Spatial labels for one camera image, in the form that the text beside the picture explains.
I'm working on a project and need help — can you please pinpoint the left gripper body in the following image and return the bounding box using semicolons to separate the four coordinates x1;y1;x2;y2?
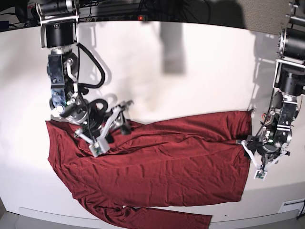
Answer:
236;135;290;172

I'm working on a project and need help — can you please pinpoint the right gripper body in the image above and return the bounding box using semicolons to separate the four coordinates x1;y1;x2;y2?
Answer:
74;100;133;145

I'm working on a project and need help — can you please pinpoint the dark red long-sleeve shirt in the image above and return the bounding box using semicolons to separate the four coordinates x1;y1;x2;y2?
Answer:
46;111;252;229

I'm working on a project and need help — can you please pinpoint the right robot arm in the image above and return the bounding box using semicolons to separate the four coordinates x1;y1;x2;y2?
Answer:
35;0;133;157

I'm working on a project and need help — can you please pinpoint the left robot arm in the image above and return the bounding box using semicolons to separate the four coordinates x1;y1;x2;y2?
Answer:
237;0;305;179

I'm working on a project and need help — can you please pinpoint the black power strip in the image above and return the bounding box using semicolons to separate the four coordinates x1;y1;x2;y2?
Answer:
80;15;147;22

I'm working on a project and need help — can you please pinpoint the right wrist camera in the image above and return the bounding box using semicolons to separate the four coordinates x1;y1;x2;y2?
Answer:
89;141;110;157

